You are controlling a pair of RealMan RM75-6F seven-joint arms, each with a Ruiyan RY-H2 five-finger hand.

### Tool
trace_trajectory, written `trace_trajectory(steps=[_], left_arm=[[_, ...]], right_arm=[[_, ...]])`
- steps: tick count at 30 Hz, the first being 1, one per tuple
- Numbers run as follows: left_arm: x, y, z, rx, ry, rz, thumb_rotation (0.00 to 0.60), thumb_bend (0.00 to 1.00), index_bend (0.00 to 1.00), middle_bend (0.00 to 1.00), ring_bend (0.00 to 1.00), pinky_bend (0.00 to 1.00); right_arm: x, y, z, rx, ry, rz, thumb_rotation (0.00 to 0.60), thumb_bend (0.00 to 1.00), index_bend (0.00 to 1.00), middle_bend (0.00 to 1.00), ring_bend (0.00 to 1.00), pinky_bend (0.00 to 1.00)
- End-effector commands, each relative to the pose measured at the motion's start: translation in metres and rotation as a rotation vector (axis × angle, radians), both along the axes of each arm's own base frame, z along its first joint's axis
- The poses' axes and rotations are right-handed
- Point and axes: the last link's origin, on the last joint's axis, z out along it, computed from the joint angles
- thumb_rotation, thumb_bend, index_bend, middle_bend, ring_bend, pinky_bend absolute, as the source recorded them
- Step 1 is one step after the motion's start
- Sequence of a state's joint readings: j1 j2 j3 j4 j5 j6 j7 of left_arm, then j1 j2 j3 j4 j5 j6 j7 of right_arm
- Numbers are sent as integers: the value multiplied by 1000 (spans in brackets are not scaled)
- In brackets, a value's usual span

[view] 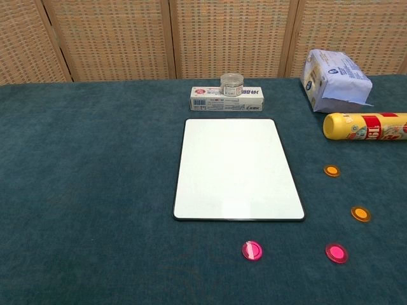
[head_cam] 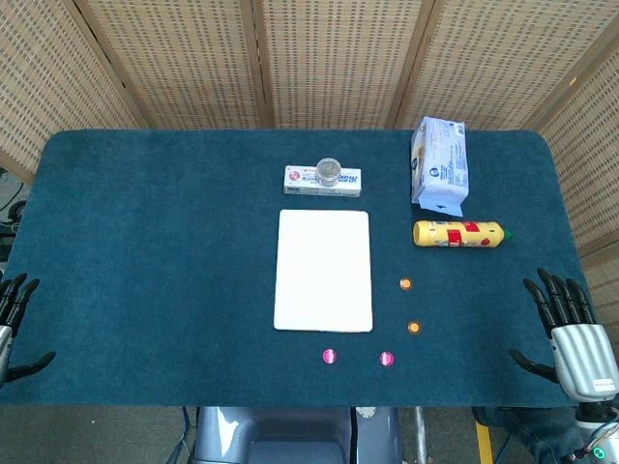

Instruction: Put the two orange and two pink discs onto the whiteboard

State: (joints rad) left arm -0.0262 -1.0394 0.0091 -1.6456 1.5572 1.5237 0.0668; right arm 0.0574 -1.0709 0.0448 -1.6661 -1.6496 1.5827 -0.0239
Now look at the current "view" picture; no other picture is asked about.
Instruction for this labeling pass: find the red magnet with white mark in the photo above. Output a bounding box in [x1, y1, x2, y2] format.
[241, 240, 264, 262]

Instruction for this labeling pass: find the round yellow magnet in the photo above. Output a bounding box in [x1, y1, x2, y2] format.
[323, 164, 341, 178]
[350, 206, 372, 223]

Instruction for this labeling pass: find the plain round red magnet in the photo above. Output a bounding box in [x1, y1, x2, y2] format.
[324, 243, 348, 264]

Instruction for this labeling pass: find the white rectangular board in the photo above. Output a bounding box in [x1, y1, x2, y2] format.
[172, 118, 306, 222]

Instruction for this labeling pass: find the white toothpaste box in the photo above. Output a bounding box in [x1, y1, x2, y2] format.
[190, 86, 266, 112]

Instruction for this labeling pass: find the clear round plastic jar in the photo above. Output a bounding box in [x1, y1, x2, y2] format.
[220, 72, 245, 97]

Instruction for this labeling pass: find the teal table mat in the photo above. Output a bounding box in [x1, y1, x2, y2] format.
[0, 74, 407, 305]

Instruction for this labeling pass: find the woven bamboo screen panel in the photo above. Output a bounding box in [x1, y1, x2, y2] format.
[168, 0, 300, 80]
[286, 0, 407, 79]
[0, 0, 72, 86]
[41, 0, 176, 83]

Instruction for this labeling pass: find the white and blue package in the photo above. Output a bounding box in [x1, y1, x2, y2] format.
[300, 49, 375, 114]

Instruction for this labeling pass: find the yellow bottle with red label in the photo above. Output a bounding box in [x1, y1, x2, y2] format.
[322, 112, 407, 141]

